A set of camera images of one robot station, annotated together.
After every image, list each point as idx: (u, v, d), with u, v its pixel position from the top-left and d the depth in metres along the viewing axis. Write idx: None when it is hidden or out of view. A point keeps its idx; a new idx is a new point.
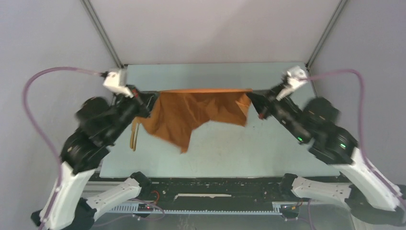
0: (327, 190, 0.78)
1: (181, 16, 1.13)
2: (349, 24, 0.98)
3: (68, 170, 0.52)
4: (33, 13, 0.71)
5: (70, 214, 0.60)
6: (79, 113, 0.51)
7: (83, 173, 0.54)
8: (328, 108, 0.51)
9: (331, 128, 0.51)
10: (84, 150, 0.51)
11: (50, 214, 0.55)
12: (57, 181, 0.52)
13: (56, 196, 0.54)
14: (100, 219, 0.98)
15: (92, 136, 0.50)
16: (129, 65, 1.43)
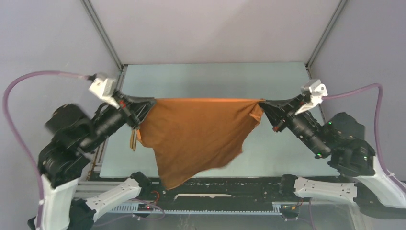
0: (335, 191, 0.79)
1: (180, 16, 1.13)
2: (350, 23, 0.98)
3: (47, 183, 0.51)
4: (29, 13, 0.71)
5: (62, 223, 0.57)
6: (50, 122, 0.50)
7: (63, 186, 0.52)
8: (351, 123, 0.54)
9: (349, 140, 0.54)
10: (59, 163, 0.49)
11: (41, 221, 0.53)
12: (39, 193, 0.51)
13: (42, 209, 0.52)
14: (100, 219, 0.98)
15: (68, 146, 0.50)
16: (129, 65, 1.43)
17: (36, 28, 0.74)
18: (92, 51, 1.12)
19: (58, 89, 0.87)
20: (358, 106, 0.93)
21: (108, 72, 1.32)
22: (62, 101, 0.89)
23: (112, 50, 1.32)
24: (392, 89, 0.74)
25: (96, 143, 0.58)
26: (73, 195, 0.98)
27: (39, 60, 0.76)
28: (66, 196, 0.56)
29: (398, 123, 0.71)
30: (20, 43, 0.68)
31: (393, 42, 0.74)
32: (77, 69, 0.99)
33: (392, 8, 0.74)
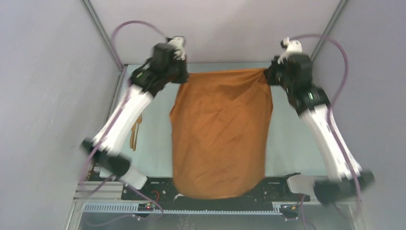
0: (308, 185, 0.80)
1: (181, 17, 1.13)
2: (350, 24, 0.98)
3: (136, 91, 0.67)
4: (30, 15, 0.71)
5: (118, 145, 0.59)
6: (155, 46, 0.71)
7: (146, 97, 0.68)
8: (305, 59, 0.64)
9: (305, 80, 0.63)
10: (149, 77, 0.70)
11: (110, 129, 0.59)
12: (124, 99, 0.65)
13: (116, 118, 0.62)
14: (99, 219, 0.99)
15: (157, 63, 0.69)
16: (129, 65, 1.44)
17: (37, 29, 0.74)
18: (92, 51, 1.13)
19: (60, 90, 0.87)
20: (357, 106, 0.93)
21: (108, 72, 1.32)
22: (62, 101, 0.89)
23: (112, 51, 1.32)
24: (393, 90, 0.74)
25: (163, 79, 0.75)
26: (73, 195, 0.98)
27: (40, 61, 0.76)
28: (136, 115, 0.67)
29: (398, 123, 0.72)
30: (21, 44, 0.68)
31: (394, 43, 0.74)
32: (77, 69, 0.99)
33: (393, 9, 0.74)
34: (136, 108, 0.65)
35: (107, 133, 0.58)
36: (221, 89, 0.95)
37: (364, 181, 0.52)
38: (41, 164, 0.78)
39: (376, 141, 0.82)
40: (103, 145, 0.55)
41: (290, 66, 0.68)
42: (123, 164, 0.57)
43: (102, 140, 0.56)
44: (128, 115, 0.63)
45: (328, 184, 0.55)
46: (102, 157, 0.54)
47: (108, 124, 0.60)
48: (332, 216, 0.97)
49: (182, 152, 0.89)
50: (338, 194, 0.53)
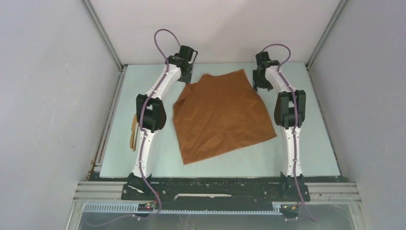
0: (284, 138, 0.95)
1: (181, 16, 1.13)
2: (350, 24, 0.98)
3: (173, 67, 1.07)
4: (30, 15, 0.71)
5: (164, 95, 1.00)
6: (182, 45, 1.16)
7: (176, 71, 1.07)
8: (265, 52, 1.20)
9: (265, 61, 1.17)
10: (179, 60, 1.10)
11: (158, 87, 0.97)
12: (165, 70, 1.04)
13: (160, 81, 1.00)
14: (97, 220, 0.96)
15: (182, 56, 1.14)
16: (129, 65, 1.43)
17: (36, 29, 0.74)
18: (92, 51, 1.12)
19: (59, 90, 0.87)
20: (358, 106, 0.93)
21: (108, 72, 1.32)
22: (62, 101, 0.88)
23: (112, 51, 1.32)
24: (393, 90, 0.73)
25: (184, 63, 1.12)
26: (73, 195, 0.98)
27: (39, 61, 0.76)
28: (172, 80, 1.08)
29: (398, 123, 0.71)
30: (20, 43, 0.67)
31: (394, 43, 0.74)
32: (77, 69, 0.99)
33: (394, 9, 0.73)
34: (171, 74, 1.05)
35: (159, 88, 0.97)
36: (209, 85, 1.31)
37: (299, 103, 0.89)
38: (42, 164, 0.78)
39: (377, 140, 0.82)
40: (154, 96, 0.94)
41: (259, 56, 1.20)
42: (161, 114, 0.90)
43: (154, 93, 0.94)
44: (168, 77, 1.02)
45: (279, 111, 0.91)
46: (153, 105, 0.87)
47: (156, 84, 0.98)
48: (333, 216, 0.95)
49: (189, 139, 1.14)
50: (284, 118, 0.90)
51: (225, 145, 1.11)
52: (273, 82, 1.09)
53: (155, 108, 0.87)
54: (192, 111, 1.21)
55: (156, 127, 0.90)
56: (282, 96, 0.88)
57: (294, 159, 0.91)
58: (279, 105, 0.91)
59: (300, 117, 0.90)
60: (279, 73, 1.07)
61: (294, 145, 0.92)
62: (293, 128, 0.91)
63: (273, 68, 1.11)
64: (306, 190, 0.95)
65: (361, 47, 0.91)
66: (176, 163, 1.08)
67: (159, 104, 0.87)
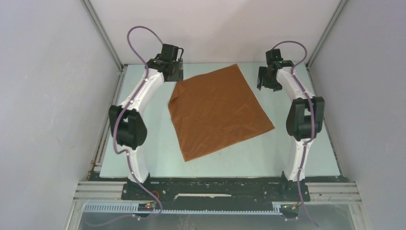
0: (294, 148, 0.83)
1: (181, 16, 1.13)
2: (350, 24, 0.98)
3: (153, 71, 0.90)
4: (30, 15, 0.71)
5: (143, 106, 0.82)
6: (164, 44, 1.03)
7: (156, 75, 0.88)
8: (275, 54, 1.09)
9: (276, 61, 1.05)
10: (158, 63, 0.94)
11: (136, 96, 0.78)
12: (145, 75, 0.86)
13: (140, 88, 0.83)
14: (98, 219, 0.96)
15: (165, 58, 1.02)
16: (129, 65, 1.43)
17: (36, 29, 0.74)
18: (91, 51, 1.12)
19: (59, 90, 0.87)
20: (358, 106, 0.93)
21: (108, 72, 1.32)
22: (62, 101, 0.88)
23: (112, 51, 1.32)
24: (393, 90, 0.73)
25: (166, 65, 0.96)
26: (73, 195, 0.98)
27: (40, 60, 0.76)
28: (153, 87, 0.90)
29: (398, 123, 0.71)
30: (21, 43, 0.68)
31: (393, 43, 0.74)
32: (77, 69, 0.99)
33: (394, 9, 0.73)
34: (152, 81, 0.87)
35: (136, 97, 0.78)
36: (206, 85, 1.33)
37: (318, 112, 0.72)
38: (42, 163, 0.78)
39: (377, 140, 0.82)
40: (131, 107, 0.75)
41: (270, 54, 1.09)
42: (138, 129, 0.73)
43: (130, 103, 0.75)
44: (149, 84, 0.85)
45: (292, 120, 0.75)
46: (129, 118, 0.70)
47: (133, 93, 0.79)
48: (333, 216, 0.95)
49: (187, 136, 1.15)
50: (298, 128, 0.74)
51: (223, 141, 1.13)
52: (286, 86, 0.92)
53: (131, 122, 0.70)
54: (190, 110, 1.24)
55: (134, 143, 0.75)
56: (297, 101, 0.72)
57: (299, 167, 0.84)
58: (291, 112, 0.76)
59: (318, 129, 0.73)
60: (295, 75, 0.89)
61: (302, 156, 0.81)
62: (306, 140, 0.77)
63: (286, 70, 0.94)
64: (307, 190, 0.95)
65: (361, 47, 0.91)
66: (176, 163, 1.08)
67: (135, 117, 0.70)
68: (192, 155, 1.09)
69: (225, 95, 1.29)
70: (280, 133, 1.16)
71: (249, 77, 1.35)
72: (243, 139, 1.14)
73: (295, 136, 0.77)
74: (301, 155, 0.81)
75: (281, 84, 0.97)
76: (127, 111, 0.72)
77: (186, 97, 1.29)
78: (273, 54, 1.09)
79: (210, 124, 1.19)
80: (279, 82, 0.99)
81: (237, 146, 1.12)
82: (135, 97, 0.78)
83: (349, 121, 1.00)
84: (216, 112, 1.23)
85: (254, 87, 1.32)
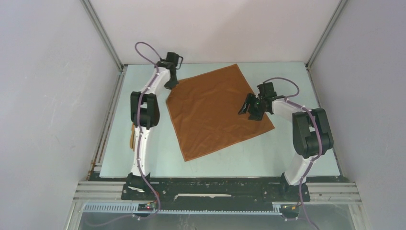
0: (298, 161, 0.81)
1: (181, 16, 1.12)
2: (351, 24, 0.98)
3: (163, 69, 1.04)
4: (30, 15, 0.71)
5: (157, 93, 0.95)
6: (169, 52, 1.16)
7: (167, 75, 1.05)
8: (269, 87, 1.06)
9: (271, 95, 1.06)
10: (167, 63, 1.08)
11: (152, 85, 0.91)
12: (157, 70, 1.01)
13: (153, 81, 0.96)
14: (96, 219, 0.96)
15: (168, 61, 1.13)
16: (129, 65, 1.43)
17: (36, 29, 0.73)
18: (91, 51, 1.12)
19: (59, 90, 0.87)
20: (358, 106, 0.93)
21: (108, 72, 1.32)
22: (62, 101, 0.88)
23: (112, 50, 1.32)
24: (394, 90, 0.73)
25: (171, 66, 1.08)
26: (73, 195, 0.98)
27: (39, 61, 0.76)
28: (163, 83, 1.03)
29: (398, 124, 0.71)
30: (20, 44, 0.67)
31: (393, 43, 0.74)
32: (77, 69, 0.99)
33: (394, 9, 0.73)
34: (163, 75, 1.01)
35: (152, 85, 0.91)
36: (206, 85, 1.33)
37: (321, 123, 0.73)
38: (42, 163, 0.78)
39: (377, 141, 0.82)
40: (149, 92, 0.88)
41: (262, 89, 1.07)
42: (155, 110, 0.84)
43: (148, 89, 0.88)
44: (160, 77, 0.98)
45: (298, 136, 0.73)
46: (148, 100, 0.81)
47: (149, 82, 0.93)
48: (333, 216, 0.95)
49: (187, 136, 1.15)
50: (308, 144, 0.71)
51: (223, 141, 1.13)
52: (283, 112, 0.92)
53: (150, 104, 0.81)
54: (190, 110, 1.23)
55: (151, 123, 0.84)
56: (298, 115, 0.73)
57: (302, 176, 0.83)
58: (295, 128, 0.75)
59: (327, 142, 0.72)
60: (288, 100, 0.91)
61: (306, 169, 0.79)
62: (314, 157, 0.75)
63: (281, 100, 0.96)
64: (306, 190, 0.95)
65: (361, 47, 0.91)
66: (176, 163, 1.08)
67: (152, 99, 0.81)
68: (191, 156, 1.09)
69: (225, 95, 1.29)
70: (280, 133, 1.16)
71: (249, 77, 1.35)
72: (243, 138, 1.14)
73: (304, 155, 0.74)
74: (306, 167, 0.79)
75: (277, 113, 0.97)
76: (145, 96, 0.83)
77: (186, 97, 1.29)
78: (266, 88, 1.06)
79: (210, 124, 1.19)
80: (275, 113, 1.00)
81: (237, 146, 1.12)
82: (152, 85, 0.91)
83: (348, 121, 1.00)
84: (217, 111, 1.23)
85: (254, 87, 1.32)
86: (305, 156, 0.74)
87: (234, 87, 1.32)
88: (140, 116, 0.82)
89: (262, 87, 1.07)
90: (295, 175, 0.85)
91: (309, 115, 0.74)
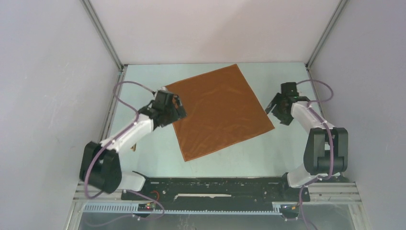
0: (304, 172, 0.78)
1: (181, 16, 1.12)
2: (351, 24, 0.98)
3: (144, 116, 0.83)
4: (30, 14, 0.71)
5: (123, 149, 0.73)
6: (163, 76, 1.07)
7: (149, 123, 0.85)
8: (290, 87, 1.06)
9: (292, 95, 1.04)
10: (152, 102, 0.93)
11: (119, 136, 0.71)
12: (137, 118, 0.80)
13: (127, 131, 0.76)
14: (96, 220, 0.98)
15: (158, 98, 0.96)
16: (129, 65, 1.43)
17: (36, 29, 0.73)
18: (91, 51, 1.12)
19: (59, 90, 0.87)
20: (357, 106, 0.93)
21: (108, 72, 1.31)
22: (62, 101, 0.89)
23: (112, 50, 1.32)
24: (393, 90, 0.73)
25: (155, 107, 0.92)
26: (73, 195, 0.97)
27: (39, 60, 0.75)
28: (140, 132, 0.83)
29: (398, 124, 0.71)
30: (20, 44, 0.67)
31: (393, 43, 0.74)
32: (77, 69, 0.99)
33: (394, 9, 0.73)
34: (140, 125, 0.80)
35: (119, 138, 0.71)
36: (206, 85, 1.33)
37: (339, 145, 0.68)
38: (42, 162, 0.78)
39: (377, 140, 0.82)
40: (111, 146, 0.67)
41: (284, 88, 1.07)
42: (112, 173, 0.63)
43: (111, 143, 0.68)
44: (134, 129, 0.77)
45: (311, 154, 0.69)
46: (105, 158, 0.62)
47: (117, 132, 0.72)
48: (333, 215, 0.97)
49: (187, 136, 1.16)
50: (318, 163, 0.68)
51: (223, 141, 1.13)
52: (302, 120, 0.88)
53: (106, 163, 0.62)
54: (190, 111, 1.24)
55: (104, 189, 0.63)
56: (316, 131, 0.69)
57: (304, 184, 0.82)
58: (309, 143, 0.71)
59: (340, 164, 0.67)
60: (310, 107, 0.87)
61: (309, 180, 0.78)
62: (321, 176, 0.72)
63: (302, 104, 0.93)
64: (306, 190, 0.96)
65: (361, 47, 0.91)
66: (176, 164, 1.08)
67: (112, 157, 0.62)
68: (191, 156, 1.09)
69: (225, 96, 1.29)
70: (279, 133, 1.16)
71: (249, 77, 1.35)
72: (242, 139, 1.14)
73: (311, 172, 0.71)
74: (310, 179, 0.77)
75: (295, 117, 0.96)
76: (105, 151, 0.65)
77: (185, 97, 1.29)
78: (288, 88, 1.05)
79: (210, 125, 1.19)
80: (293, 115, 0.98)
81: (237, 146, 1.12)
82: (118, 138, 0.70)
83: (348, 121, 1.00)
84: (216, 112, 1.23)
85: (254, 87, 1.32)
86: (312, 173, 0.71)
87: (234, 87, 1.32)
88: (89, 175, 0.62)
89: (284, 88, 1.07)
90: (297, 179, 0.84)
91: (327, 133, 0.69)
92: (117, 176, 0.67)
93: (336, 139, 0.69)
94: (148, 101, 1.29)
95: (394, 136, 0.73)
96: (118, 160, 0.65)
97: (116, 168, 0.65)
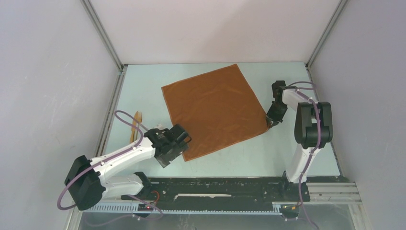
0: (298, 154, 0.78)
1: (181, 16, 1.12)
2: (351, 23, 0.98)
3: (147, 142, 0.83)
4: (30, 16, 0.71)
5: (111, 173, 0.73)
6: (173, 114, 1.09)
7: (149, 152, 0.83)
8: (280, 83, 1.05)
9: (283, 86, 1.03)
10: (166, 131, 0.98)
11: (109, 160, 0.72)
12: (138, 141, 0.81)
13: (121, 156, 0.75)
14: (93, 219, 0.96)
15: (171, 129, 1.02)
16: (129, 65, 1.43)
17: (36, 30, 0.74)
18: (91, 51, 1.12)
19: (59, 90, 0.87)
20: (357, 106, 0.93)
21: (108, 72, 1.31)
22: (62, 101, 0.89)
23: (111, 50, 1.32)
24: (393, 89, 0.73)
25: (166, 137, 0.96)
26: None
27: (39, 61, 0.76)
28: (138, 158, 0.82)
29: (398, 123, 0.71)
30: (20, 44, 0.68)
31: (393, 42, 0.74)
32: (77, 69, 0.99)
33: (394, 8, 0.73)
34: (136, 152, 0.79)
35: (109, 161, 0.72)
36: (206, 85, 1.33)
37: (324, 117, 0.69)
38: (42, 162, 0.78)
39: (377, 141, 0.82)
40: (97, 168, 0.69)
41: (273, 85, 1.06)
42: (90, 193, 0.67)
43: (99, 165, 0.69)
44: (127, 155, 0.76)
45: (299, 125, 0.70)
46: (87, 178, 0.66)
47: (110, 155, 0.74)
48: (333, 216, 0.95)
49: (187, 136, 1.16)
50: (306, 134, 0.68)
51: (223, 141, 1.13)
52: (292, 102, 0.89)
53: (85, 185, 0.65)
54: (190, 111, 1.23)
55: (81, 203, 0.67)
56: (302, 105, 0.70)
57: (302, 173, 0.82)
58: (298, 117, 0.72)
59: (327, 135, 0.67)
60: (299, 91, 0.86)
61: (307, 163, 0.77)
62: (313, 149, 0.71)
63: (291, 90, 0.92)
64: (307, 190, 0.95)
65: (361, 47, 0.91)
66: (176, 163, 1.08)
67: (93, 181, 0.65)
68: (190, 156, 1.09)
69: (225, 96, 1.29)
70: (280, 133, 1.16)
71: (249, 77, 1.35)
72: (242, 138, 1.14)
73: (302, 144, 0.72)
74: (306, 160, 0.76)
75: (286, 102, 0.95)
76: (91, 170, 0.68)
77: (185, 97, 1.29)
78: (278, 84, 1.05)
79: (210, 125, 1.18)
80: (284, 101, 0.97)
81: (237, 146, 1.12)
82: (107, 161, 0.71)
83: (348, 121, 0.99)
84: (216, 111, 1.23)
85: (254, 87, 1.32)
86: (303, 146, 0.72)
87: (234, 87, 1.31)
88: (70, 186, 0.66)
89: (274, 87, 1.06)
90: (295, 170, 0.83)
91: (313, 107, 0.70)
92: (95, 197, 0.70)
93: (321, 112, 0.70)
94: (148, 101, 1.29)
95: (394, 136, 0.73)
96: (99, 184, 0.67)
97: (94, 192, 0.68)
